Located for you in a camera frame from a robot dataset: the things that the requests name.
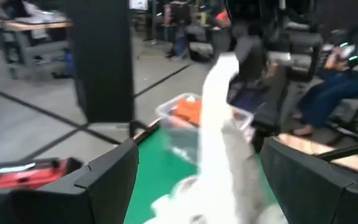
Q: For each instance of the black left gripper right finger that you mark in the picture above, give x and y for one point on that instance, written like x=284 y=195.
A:
x=306 y=193

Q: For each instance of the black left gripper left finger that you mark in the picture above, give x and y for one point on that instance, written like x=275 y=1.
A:
x=104 y=186

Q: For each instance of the plain white towel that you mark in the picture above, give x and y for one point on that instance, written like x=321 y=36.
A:
x=216 y=140

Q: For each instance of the large orange towel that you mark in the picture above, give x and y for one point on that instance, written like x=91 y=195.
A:
x=188 y=110

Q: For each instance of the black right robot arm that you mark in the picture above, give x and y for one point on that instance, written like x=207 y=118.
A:
x=269 y=124

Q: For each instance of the black corner clamp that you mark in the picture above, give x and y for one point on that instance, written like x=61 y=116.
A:
x=137 y=124

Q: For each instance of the red power station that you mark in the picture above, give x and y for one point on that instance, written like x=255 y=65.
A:
x=23 y=175

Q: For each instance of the black office chair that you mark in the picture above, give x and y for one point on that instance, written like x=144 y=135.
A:
x=353 y=124

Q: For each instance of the clear plastic bin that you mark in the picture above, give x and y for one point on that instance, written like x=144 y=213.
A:
x=179 y=140

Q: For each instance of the person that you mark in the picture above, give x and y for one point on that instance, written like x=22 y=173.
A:
x=337 y=90

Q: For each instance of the black standing panel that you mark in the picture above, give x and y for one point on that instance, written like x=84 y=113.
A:
x=104 y=62

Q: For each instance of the grey office chair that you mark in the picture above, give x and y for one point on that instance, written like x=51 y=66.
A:
x=297 y=43

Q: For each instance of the wooden work table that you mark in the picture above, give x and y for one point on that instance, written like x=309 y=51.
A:
x=26 y=25

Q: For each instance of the black frame strut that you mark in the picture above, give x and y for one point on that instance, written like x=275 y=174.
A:
x=346 y=151

